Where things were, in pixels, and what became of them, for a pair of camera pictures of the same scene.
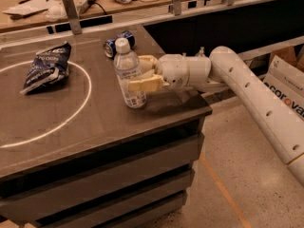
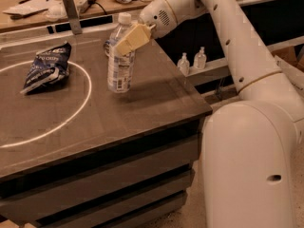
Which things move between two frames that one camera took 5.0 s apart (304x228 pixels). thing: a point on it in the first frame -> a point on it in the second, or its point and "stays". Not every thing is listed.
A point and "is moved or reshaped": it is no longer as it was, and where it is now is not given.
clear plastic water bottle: (126, 67) is moved or reshaped
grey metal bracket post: (74, 21) stays
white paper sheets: (34, 6) stays
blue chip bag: (50, 68) stays
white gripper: (175, 69) -> (156, 19)
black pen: (23, 1) stays
